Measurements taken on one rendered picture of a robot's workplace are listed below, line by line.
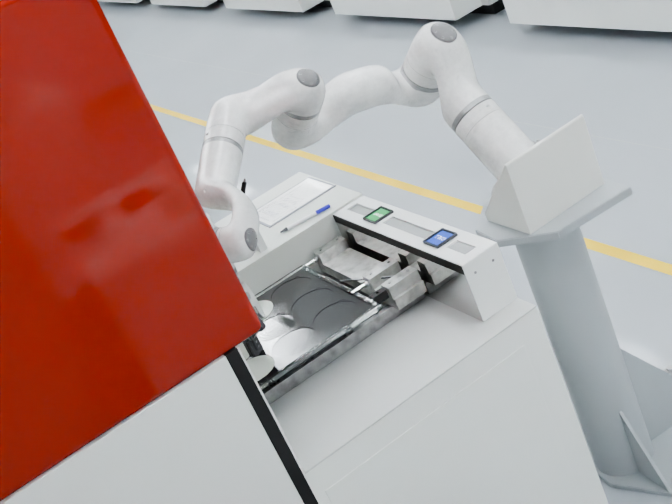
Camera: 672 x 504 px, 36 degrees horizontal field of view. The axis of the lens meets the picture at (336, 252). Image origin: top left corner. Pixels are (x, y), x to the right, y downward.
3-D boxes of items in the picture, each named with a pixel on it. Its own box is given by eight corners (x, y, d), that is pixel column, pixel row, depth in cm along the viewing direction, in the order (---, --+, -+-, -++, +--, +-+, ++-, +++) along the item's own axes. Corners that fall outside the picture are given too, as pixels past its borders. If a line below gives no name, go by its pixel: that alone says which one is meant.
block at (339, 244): (323, 264, 253) (318, 254, 252) (317, 261, 256) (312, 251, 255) (349, 247, 255) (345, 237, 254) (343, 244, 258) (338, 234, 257)
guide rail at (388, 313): (239, 425, 217) (233, 414, 216) (236, 422, 219) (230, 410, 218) (425, 297, 233) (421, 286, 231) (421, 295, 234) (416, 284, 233)
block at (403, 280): (392, 299, 225) (387, 287, 224) (384, 295, 228) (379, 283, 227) (421, 279, 228) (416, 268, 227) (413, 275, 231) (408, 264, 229)
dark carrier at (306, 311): (240, 400, 211) (239, 397, 211) (181, 349, 241) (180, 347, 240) (374, 308, 222) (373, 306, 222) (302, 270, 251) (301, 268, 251)
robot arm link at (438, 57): (483, 124, 260) (423, 58, 268) (511, 73, 245) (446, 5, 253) (448, 141, 254) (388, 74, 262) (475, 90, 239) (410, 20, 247)
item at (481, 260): (484, 322, 215) (462, 266, 209) (353, 261, 262) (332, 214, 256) (518, 298, 218) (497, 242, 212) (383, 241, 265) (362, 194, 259)
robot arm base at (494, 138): (552, 164, 257) (503, 111, 262) (560, 131, 239) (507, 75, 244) (491, 210, 254) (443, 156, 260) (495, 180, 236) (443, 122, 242)
